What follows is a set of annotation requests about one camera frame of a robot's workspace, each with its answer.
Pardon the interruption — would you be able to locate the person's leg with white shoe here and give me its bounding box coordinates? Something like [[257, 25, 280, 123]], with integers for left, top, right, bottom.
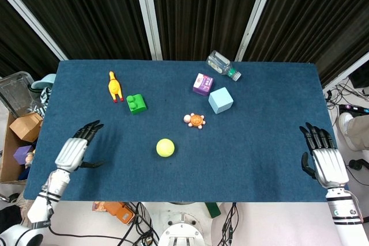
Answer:
[[337, 111, 369, 152]]

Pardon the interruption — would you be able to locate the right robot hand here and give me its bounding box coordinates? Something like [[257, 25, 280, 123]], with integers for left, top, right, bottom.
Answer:
[[299, 122, 350, 190]]

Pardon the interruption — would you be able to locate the teal cap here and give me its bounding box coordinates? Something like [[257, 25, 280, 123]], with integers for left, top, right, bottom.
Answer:
[[31, 74, 57, 90]]

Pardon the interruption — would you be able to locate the black monitor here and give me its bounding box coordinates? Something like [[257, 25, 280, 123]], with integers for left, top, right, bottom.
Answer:
[[347, 62, 369, 89]]

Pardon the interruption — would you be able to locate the small tan cardboard box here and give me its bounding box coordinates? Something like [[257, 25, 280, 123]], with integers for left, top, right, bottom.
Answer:
[[9, 112, 44, 143]]

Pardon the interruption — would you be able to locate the purple white carton box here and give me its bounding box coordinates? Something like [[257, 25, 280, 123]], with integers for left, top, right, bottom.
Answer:
[[192, 73, 215, 96]]

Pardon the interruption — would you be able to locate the clear plastic container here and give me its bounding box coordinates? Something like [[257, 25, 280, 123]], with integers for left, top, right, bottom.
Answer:
[[0, 71, 36, 119]]

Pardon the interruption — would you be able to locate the purple foam block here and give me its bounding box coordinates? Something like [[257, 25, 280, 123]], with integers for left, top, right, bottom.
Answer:
[[13, 145, 36, 165]]

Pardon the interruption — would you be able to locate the brown cardboard box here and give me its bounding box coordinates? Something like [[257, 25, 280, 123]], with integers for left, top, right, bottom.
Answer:
[[0, 112, 38, 185]]

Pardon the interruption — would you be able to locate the green object under table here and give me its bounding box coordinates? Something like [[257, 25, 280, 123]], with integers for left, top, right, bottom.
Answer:
[[204, 202, 222, 218]]

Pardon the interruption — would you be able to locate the clear plastic water bottle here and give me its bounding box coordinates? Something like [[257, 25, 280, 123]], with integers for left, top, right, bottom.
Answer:
[[205, 50, 242, 82]]

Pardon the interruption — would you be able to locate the blue table cloth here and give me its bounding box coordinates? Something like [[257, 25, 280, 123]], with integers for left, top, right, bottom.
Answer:
[[23, 60, 337, 203]]

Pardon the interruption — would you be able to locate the orange toy turtle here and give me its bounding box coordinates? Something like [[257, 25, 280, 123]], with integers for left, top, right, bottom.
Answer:
[[183, 113, 206, 130]]

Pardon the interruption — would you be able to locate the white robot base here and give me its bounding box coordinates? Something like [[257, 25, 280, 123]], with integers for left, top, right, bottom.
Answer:
[[157, 202, 214, 246]]

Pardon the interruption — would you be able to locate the light blue foam cube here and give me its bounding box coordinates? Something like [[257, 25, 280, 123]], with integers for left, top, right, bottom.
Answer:
[[208, 86, 234, 115]]

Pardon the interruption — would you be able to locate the green toy building block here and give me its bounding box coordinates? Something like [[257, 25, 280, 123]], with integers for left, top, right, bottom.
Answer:
[[126, 93, 148, 115]]

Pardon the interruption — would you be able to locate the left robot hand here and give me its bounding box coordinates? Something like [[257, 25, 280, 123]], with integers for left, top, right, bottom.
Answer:
[[54, 120, 105, 173]]

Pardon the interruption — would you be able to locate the yellow tennis ball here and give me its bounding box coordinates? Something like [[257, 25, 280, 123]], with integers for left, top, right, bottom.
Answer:
[[156, 138, 175, 158]]

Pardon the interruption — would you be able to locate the yellow rubber chicken toy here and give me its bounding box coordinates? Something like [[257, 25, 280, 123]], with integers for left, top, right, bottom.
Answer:
[[108, 70, 124, 104]]

